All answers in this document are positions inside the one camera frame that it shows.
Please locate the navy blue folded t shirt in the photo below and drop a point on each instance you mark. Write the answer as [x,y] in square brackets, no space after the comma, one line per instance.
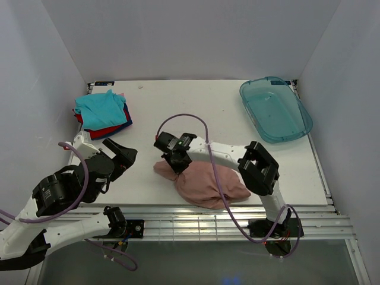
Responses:
[101,125]

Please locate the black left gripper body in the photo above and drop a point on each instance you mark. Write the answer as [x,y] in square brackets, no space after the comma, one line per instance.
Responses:
[117,157]

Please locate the dusty pink t shirt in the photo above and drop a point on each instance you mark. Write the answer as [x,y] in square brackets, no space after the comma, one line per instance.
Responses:
[197,184]

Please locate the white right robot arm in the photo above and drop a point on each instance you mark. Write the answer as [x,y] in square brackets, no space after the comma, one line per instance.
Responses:
[254,165]

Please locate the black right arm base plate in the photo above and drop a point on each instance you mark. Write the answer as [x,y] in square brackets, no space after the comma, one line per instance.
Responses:
[259,228]

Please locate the red folded t shirt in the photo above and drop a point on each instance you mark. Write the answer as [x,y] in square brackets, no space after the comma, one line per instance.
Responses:
[107,132]

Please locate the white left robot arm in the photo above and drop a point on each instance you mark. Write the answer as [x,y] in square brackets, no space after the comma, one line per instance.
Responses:
[29,237]

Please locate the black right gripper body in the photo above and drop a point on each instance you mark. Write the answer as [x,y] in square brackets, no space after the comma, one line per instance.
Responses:
[178,160]

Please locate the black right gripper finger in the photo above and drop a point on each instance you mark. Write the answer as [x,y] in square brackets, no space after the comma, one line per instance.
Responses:
[176,166]
[184,164]

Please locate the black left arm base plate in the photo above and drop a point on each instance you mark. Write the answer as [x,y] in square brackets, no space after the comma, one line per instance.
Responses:
[133,229]

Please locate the black blue corner label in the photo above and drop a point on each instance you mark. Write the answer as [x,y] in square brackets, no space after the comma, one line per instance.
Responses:
[104,83]

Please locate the teal transparent plastic bin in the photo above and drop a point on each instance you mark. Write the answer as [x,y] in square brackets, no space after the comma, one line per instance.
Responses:
[275,110]

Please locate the turquoise folded t shirt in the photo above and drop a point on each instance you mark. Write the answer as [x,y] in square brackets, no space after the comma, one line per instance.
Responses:
[101,110]

